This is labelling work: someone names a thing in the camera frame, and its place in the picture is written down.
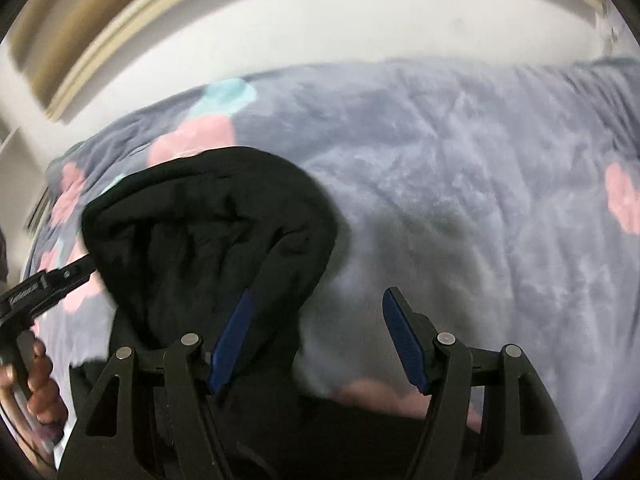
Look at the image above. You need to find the person's left hand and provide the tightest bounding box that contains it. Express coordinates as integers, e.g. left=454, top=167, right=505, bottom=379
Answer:
left=1, top=339, right=68, bottom=453

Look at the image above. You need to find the black jacket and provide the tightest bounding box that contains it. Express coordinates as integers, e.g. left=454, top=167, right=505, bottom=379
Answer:
left=68, top=145, right=484, bottom=480

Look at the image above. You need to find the wooden headboard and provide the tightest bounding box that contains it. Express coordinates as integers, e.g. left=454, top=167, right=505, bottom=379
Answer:
left=8, top=0, right=609, bottom=124

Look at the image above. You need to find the grey floral fleece blanket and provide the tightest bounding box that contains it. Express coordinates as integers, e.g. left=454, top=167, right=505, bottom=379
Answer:
left=26, top=58, right=639, bottom=479

